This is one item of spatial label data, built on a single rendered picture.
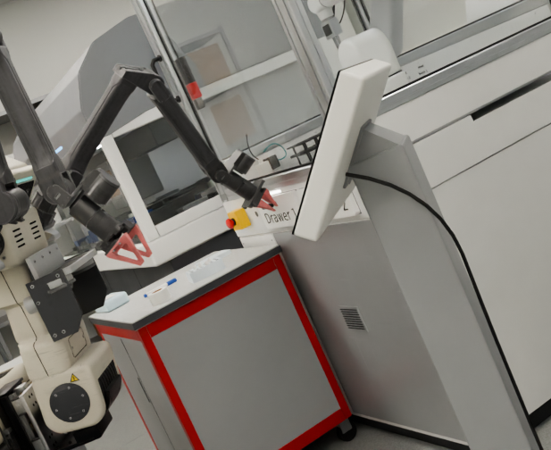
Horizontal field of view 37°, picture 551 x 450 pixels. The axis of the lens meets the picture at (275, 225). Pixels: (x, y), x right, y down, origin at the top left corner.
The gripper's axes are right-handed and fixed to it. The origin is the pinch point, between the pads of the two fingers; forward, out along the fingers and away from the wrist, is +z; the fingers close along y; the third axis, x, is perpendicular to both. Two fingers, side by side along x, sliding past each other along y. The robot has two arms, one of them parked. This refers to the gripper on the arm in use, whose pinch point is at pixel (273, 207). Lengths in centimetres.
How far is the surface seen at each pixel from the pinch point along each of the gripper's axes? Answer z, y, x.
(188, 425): 12, -74, 13
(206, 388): 12, -61, 14
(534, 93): 40, 60, -52
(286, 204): 1.9, 1.6, -4.0
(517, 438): 28, -48, -110
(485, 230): 42, 12, -52
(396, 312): 34, -19, -40
